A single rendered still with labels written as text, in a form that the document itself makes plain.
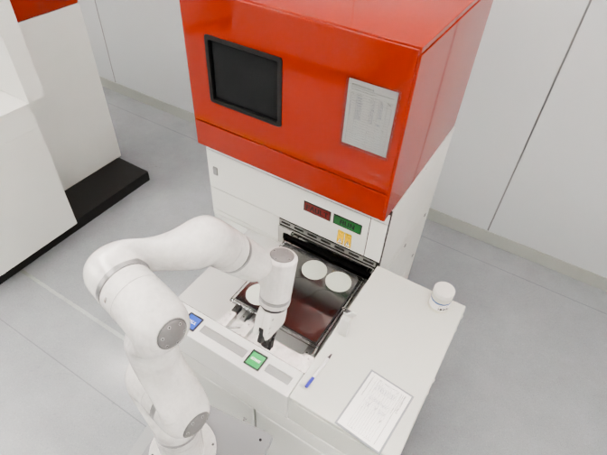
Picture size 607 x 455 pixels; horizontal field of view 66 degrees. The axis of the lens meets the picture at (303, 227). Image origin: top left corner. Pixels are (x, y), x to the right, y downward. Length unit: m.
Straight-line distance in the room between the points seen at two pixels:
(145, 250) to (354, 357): 0.88
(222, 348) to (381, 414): 0.53
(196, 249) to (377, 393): 0.84
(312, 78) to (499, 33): 1.58
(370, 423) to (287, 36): 1.13
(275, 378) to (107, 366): 1.44
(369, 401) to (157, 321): 0.85
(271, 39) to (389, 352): 1.03
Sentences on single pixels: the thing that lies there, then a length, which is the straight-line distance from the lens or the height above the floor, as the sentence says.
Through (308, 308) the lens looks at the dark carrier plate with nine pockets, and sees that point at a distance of 1.72.
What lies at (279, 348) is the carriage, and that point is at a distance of 1.64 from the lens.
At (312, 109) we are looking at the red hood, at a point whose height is 1.55.
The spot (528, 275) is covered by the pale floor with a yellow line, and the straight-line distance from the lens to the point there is 3.41.
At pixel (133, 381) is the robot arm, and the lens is 1.19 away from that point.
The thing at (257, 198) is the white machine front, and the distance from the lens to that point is 1.94.
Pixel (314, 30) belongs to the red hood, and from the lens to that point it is 1.39.
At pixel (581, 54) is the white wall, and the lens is 2.82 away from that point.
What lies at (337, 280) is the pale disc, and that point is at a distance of 1.81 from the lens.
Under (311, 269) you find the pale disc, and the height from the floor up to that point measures 0.90.
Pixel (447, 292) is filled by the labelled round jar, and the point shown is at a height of 1.06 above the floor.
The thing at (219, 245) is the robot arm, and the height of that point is 1.67.
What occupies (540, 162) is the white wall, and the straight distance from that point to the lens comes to 3.09.
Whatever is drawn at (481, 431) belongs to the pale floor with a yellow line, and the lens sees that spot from 2.67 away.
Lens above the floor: 2.28
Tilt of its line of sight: 44 degrees down
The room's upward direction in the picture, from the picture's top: 4 degrees clockwise
